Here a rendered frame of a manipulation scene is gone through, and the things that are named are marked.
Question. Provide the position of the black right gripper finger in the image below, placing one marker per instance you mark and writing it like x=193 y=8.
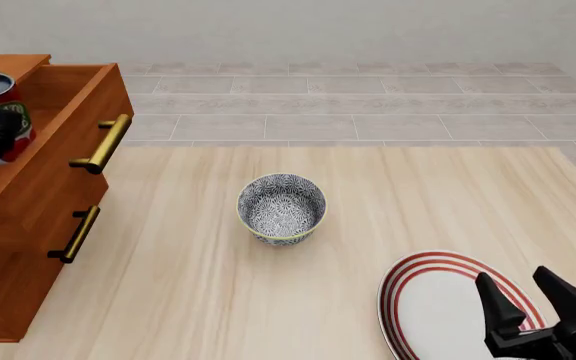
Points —
x=575 y=303
x=499 y=307

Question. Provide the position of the wooden cabinet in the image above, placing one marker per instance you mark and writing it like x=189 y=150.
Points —
x=3 y=292

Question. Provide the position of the blue white patterned bowl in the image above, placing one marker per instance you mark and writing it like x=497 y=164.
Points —
x=282 y=210

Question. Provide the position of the wooden cabinet drawer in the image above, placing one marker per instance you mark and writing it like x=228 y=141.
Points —
x=33 y=225
x=63 y=150

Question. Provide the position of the white plate with red rings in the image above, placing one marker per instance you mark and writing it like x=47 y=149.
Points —
x=433 y=311

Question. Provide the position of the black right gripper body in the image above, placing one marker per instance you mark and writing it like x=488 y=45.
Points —
x=558 y=345

